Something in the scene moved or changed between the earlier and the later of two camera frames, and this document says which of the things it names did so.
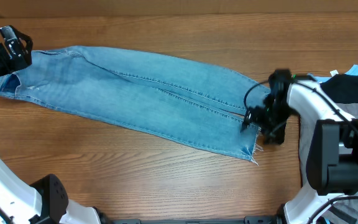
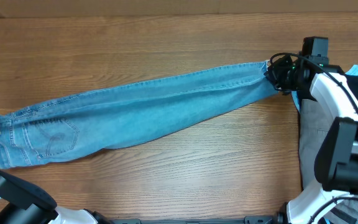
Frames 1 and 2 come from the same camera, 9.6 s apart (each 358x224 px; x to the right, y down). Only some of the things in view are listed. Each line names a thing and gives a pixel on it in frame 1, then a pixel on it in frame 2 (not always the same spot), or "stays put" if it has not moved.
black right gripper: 255,117 to 284,61
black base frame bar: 261,219 stays put
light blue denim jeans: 163,98 to 104,118
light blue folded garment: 357,70 stays put
